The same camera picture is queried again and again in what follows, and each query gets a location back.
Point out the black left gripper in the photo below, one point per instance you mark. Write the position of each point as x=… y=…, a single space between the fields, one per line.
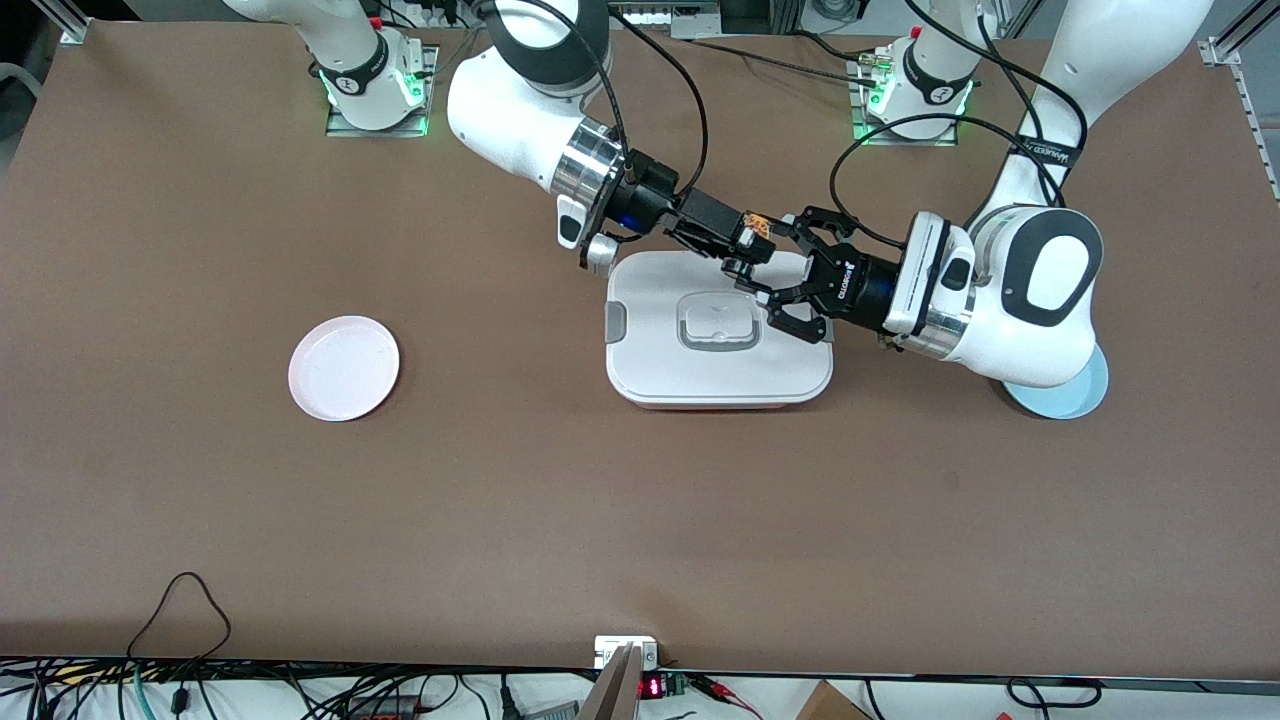
x=852 y=282

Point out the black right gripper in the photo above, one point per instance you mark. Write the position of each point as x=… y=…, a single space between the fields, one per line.
x=706 y=217

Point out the orange black switch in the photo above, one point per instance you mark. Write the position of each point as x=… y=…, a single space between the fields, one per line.
x=757 y=222

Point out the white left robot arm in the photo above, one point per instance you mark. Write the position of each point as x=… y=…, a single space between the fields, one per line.
x=1050 y=270

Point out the white lunch box grey latches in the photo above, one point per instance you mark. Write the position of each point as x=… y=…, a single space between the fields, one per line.
x=700 y=380

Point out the lit equipment rack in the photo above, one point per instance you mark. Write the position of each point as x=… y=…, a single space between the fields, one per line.
x=690 y=15

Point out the light blue round plate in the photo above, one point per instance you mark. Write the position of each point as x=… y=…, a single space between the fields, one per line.
x=1070 y=405

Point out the white power strip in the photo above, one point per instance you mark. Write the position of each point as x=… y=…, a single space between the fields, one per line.
x=610 y=648

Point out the pink round plate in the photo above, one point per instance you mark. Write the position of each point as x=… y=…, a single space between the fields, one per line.
x=343 y=368

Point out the brown cardboard box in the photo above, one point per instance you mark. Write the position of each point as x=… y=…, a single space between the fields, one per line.
x=830 y=705

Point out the red digit display module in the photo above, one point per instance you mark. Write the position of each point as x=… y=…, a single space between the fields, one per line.
x=652 y=687

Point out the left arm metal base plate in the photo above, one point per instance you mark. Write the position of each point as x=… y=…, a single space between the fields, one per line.
x=940 y=142

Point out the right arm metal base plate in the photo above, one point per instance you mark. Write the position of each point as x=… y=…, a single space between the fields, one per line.
x=340 y=132

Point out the grey wooden camera post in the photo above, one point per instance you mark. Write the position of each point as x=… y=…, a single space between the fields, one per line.
x=612 y=695

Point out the aluminium frame profile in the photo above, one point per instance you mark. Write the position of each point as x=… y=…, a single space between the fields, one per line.
x=70 y=30
x=1222 y=52

